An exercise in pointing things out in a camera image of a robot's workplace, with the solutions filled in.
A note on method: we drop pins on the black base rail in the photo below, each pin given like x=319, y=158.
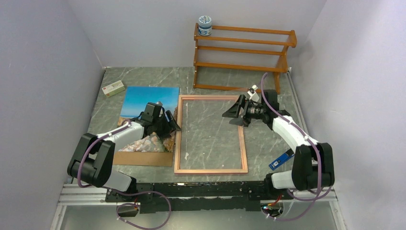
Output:
x=196, y=196

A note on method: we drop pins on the landscape beach photo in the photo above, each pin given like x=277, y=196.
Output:
x=135, y=101

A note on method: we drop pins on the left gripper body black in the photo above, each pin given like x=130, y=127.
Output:
x=160, y=128

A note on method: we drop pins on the small white green box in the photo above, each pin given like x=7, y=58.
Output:
x=113, y=88

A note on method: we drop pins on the brown frame backing board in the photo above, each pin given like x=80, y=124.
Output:
x=143, y=158

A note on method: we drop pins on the blue black handled tool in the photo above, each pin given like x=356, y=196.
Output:
x=281, y=159

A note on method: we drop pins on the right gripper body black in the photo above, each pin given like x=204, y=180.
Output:
x=253, y=111

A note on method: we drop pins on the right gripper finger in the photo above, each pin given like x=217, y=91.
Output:
x=243, y=122
x=237, y=110

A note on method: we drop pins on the pink wooden picture frame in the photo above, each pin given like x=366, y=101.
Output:
x=212, y=136

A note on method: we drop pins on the aluminium extrusion rail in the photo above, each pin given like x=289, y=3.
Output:
x=73, y=195

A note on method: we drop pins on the blue white lidded jar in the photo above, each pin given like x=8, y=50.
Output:
x=204, y=25

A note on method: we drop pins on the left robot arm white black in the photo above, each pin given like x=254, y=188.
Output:
x=92, y=160

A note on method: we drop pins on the orange wooden rack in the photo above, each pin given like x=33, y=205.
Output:
x=242, y=48

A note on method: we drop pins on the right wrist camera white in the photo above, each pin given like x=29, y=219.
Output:
x=252, y=94

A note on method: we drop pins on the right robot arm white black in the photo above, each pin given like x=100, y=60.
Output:
x=313, y=166

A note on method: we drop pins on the clear frame glazing sheet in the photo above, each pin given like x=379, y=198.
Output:
x=212, y=133

